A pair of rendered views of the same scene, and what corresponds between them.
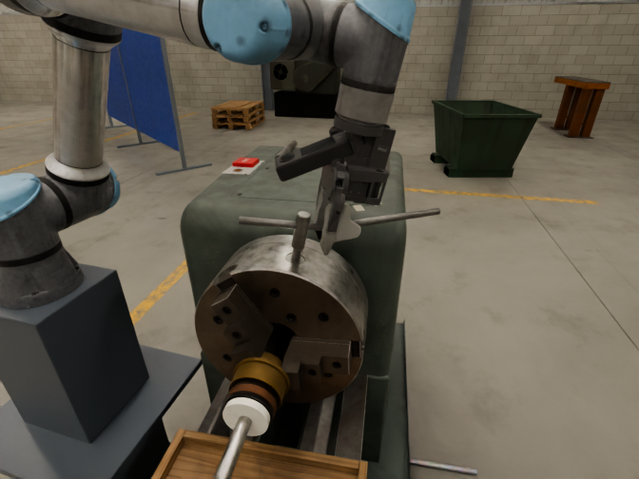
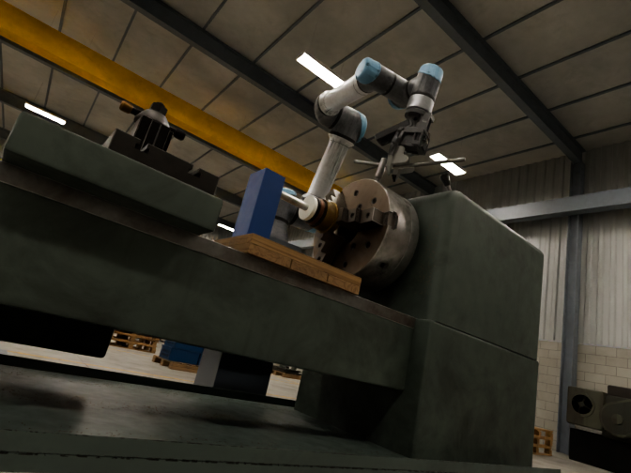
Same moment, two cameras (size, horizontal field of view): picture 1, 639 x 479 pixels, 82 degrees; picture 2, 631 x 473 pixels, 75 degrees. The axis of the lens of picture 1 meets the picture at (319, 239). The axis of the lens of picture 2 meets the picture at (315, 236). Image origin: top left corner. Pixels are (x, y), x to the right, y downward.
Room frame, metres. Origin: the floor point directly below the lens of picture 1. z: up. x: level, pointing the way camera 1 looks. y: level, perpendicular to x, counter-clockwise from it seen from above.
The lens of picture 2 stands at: (-0.36, -0.64, 0.71)
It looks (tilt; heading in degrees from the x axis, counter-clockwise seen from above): 16 degrees up; 44
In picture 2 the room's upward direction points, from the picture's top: 13 degrees clockwise
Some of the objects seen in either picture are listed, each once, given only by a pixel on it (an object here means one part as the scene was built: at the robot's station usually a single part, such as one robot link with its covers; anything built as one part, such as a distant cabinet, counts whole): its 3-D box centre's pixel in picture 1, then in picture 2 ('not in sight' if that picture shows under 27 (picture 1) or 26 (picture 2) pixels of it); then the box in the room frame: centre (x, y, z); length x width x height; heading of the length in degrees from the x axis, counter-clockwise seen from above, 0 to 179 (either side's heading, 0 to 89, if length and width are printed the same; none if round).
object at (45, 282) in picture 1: (34, 266); (271, 231); (0.64, 0.59, 1.15); 0.15 x 0.15 x 0.10
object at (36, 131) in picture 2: not in sight; (96, 205); (-0.11, 0.22, 0.90); 0.53 x 0.30 x 0.06; 80
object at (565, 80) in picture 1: (572, 105); not in sight; (7.96, -5.22, 0.50); 1.61 x 0.44 x 1.00; 168
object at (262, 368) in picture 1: (258, 387); (322, 215); (0.40, 0.10, 1.08); 0.09 x 0.09 x 0.09; 80
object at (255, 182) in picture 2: not in sight; (255, 217); (0.21, 0.13, 1.00); 0.08 x 0.06 x 0.23; 80
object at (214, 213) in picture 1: (313, 238); (434, 280); (0.94, 0.02, 1.06); 0.59 x 0.48 x 0.39; 170
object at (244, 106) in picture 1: (239, 114); (515, 434); (8.60, 1.80, 0.22); 1.25 x 0.86 x 0.44; 171
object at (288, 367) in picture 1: (322, 357); (364, 219); (0.45, -0.01, 1.09); 0.12 x 0.11 x 0.05; 80
